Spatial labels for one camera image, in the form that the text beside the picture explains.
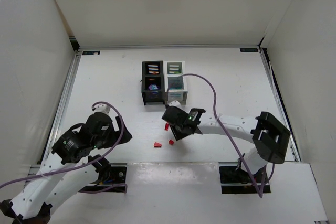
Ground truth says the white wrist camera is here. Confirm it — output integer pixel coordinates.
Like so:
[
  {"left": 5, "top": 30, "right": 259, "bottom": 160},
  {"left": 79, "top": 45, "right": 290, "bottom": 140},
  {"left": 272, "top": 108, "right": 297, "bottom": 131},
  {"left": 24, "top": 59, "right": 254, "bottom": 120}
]
[
  {"left": 91, "top": 103, "right": 111, "bottom": 115},
  {"left": 166, "top": 100, "right": 182, "bottom": 109}
]

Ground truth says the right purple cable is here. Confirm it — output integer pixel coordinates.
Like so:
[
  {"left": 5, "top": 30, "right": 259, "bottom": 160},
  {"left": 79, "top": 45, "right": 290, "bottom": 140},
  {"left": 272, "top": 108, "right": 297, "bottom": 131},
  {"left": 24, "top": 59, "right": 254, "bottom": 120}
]
[{"left": 180, "top": 73, "right": 276, "bottom": 198}]

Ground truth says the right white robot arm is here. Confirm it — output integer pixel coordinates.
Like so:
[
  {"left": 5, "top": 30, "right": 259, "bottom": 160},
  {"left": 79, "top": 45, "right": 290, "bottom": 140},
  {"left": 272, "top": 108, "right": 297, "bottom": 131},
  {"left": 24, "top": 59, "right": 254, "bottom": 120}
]
[{"left": 162, "top": 105, "right": 290, "bottom": 175}]

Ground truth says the black slotted container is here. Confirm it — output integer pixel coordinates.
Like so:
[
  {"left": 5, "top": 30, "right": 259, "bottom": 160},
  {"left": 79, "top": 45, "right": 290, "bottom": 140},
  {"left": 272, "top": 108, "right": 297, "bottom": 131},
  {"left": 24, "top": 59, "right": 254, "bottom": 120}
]
[{"left": 141, "top": 61, "right": 165, "bottom": 105}]

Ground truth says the red curved lego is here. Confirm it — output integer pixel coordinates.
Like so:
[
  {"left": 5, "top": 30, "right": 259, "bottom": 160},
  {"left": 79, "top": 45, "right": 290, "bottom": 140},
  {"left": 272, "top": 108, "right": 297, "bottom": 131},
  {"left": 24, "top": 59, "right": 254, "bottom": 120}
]
[{"left": 154, "top": 142, "right": 162, "bottom": 148}]

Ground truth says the right blue label sticker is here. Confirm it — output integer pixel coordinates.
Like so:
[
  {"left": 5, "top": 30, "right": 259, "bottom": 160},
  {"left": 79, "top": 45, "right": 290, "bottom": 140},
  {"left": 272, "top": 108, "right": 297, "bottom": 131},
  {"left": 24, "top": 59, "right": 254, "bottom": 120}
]
[{"left": 239, "top": 48, "right": 259, "bottom": 52}]

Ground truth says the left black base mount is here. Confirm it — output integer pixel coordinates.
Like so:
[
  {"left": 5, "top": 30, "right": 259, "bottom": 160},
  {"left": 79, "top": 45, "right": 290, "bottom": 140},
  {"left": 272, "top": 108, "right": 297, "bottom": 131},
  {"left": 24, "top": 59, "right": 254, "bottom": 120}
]
[{"left": 79, "top": 164, "right": 127, "bottom": 194}]

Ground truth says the purple cable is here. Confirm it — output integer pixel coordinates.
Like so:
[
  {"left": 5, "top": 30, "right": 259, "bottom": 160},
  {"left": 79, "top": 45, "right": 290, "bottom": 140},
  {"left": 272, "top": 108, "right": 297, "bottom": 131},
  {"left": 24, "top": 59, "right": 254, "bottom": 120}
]
[
  {"left": 180, "top": 73, "right": 276, "bottom": 198},
  {"left": 0, "top": 100, "right": 128, "bottom": 195}
]

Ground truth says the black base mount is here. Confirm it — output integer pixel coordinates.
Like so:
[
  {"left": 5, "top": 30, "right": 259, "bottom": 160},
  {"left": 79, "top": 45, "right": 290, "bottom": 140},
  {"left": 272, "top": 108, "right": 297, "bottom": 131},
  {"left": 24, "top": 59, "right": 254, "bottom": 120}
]
[
  {"left": 79, "top": 164, "right": 127, "bottom": 194},
  {"left": 219, "top": 166, "right": 271, "bottom": 195}
]

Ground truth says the white slotted container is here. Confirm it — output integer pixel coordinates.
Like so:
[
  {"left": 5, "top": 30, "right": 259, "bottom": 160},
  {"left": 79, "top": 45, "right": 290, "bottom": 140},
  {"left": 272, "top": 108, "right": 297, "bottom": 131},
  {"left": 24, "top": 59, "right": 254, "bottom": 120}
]
[{"left": 163, "top": 61, "right": 188, "bottom": 105}]

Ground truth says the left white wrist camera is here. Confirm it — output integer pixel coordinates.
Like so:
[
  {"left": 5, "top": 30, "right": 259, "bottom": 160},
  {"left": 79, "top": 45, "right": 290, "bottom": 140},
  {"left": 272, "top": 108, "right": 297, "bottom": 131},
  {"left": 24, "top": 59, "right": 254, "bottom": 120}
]
[{"left": 91, "top": 103, "right": 111, "bottom": 115}]

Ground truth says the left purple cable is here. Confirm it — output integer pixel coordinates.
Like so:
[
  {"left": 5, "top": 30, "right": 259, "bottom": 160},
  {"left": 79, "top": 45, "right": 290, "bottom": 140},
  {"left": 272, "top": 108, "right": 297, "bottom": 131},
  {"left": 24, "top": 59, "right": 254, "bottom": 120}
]
[{"left": 0, "top": 100, "right": 128, "bottom": 195}]

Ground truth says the left aluminium frame rail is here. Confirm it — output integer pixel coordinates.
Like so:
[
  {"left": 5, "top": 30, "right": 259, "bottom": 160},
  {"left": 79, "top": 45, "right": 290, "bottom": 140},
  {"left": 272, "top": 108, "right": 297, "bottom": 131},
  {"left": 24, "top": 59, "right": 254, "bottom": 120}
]
[{"left": 38, "top": 50, "right": 81, "bottom": 164}]

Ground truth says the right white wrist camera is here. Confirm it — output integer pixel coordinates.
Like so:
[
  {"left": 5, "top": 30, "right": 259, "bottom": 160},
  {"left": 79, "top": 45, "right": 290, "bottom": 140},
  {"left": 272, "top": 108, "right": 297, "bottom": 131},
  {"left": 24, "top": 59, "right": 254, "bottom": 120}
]
[{"left": 166, "top": 100, "right": 182, "bottom": 109}]

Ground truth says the purple lotus flower lego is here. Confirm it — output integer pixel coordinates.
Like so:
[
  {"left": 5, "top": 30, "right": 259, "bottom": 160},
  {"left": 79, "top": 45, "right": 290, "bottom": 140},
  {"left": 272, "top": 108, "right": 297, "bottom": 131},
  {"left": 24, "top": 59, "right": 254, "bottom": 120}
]
[{"left": 149, "top": 84, "right": 159, "bottom": 90}]

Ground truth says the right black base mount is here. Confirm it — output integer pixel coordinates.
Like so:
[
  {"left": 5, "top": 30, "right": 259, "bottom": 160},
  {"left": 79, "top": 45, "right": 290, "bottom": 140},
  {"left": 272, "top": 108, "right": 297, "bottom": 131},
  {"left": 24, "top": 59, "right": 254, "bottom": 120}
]
[{"left": 219, "top": 166, "right": 271, "bottom": 195}]

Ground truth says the right aluminium frame rail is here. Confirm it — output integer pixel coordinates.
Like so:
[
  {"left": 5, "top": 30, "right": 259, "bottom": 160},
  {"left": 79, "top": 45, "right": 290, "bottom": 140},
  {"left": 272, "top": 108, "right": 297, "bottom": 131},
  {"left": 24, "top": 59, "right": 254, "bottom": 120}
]
[{"left": 259, "top": 47, "right": 302, "bottom": 162}]

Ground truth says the aluminium frame rail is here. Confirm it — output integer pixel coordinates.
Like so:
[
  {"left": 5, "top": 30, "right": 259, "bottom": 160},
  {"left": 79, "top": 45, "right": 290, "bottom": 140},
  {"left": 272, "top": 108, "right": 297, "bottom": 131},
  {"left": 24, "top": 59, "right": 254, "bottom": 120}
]
[
  {"left": 259, "top": 47, "right": 302, "bottom": 162},
  {"left": 38, "top": 50, "right": 81, "bottom": 164}
]

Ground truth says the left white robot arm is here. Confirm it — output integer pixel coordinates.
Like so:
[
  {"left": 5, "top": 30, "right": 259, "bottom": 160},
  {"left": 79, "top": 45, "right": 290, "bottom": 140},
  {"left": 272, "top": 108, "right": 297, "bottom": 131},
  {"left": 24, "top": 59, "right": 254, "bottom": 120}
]
[{"left": 1, "top": 111, "right": 132, "bottom": 223}]

